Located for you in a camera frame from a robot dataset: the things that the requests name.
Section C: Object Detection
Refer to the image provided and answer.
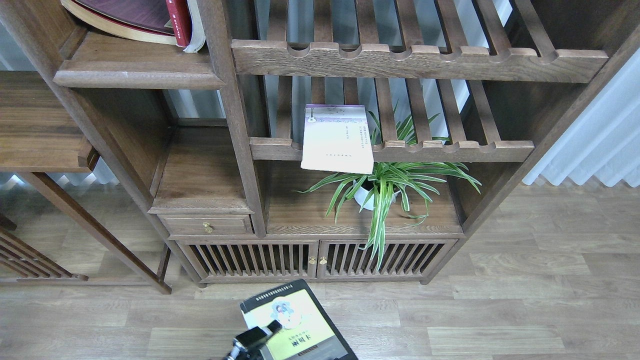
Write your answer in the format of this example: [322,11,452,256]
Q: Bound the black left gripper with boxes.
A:
[222,320,282,360]

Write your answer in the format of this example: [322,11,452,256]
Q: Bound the pale purple book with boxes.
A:
[301,104,374,174]

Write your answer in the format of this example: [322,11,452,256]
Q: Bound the red book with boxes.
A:
[61,0,192,47]

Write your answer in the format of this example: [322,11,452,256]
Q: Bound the upright books on shelf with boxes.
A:
[183,0,206,53]

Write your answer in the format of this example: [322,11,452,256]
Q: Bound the brass cabinet door knobs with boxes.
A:
[308,256,328,265]

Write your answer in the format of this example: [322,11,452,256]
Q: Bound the brass drawer knob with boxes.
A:
[202,222,214,234]

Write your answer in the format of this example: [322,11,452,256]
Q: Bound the white plant pot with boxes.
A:
[354,180,400,211]

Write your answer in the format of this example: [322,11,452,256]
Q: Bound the green spider plant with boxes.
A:
[296,102,482,271]

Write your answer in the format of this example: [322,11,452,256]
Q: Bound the dark wooden bookshelf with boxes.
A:
[1,0,639,285]

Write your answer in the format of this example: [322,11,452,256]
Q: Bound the wooden side table left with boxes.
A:
[0,70,172,294]

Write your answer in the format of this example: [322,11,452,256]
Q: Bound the white curtain right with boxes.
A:
[523,51,640,188]

